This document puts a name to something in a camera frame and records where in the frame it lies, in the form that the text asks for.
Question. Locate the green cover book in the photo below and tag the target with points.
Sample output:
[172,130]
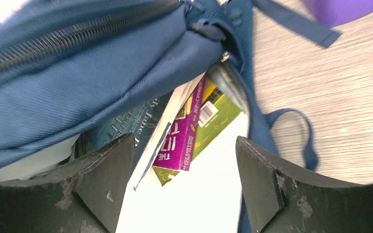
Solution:
[178,146]

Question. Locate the navy blue backpack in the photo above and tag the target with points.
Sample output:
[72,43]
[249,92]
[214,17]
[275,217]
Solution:
[68,65]

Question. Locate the purple cover book bottom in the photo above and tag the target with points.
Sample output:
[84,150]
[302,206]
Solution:
[140,121]

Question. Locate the purple metronome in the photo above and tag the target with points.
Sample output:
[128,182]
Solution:
[333,13]

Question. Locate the Animal Farm book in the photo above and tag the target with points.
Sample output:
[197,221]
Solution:
[217,112]

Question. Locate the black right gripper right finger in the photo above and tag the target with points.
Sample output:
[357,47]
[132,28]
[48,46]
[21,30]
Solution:
[282,197]

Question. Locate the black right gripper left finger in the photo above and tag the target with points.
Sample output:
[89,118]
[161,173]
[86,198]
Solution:
[82,196]

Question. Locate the Three Days To See book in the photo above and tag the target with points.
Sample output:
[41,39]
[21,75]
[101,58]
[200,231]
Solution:
[178,98]

